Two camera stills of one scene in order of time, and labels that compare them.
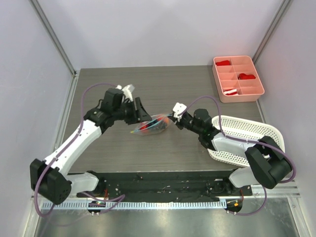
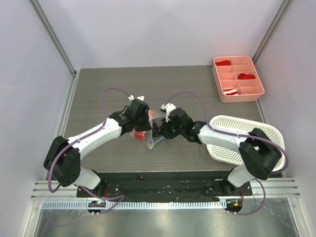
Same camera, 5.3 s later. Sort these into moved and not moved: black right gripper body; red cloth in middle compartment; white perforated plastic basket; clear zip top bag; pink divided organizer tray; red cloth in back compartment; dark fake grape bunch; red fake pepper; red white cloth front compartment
Moved: clear zip top bag; black right gripper body; red fake pepper; dark fake grape bunch
Not moved: red white cloth front compartment; red cloth in middle compartment; red cloth in back compartment; white perforated plastic basket; pink divided organizer tray
